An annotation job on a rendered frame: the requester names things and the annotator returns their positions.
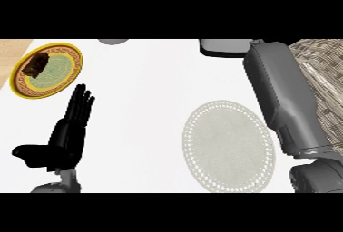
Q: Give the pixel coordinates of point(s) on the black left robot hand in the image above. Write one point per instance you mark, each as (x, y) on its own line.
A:
(67, 136)

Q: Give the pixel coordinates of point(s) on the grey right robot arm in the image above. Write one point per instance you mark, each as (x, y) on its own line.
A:
(285, 99)

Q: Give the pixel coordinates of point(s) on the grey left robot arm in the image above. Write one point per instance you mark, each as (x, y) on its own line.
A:
(62, 183)

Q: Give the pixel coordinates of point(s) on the dark brown cupcake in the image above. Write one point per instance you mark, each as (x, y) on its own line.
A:
(35, 65)

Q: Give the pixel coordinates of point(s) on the pale grey round placemat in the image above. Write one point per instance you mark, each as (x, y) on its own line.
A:
(228, 146)

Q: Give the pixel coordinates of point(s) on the woven wicker basket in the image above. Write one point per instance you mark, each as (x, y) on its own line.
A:
(325, 78)

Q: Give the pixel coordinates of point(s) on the yellow patterned plate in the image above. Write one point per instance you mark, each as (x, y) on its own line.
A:
(53, 75)

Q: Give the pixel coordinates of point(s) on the grey round object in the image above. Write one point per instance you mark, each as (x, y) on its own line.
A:
(112, 41)

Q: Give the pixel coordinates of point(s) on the grey tray with black rim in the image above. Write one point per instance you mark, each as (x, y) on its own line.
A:
(223, 46)

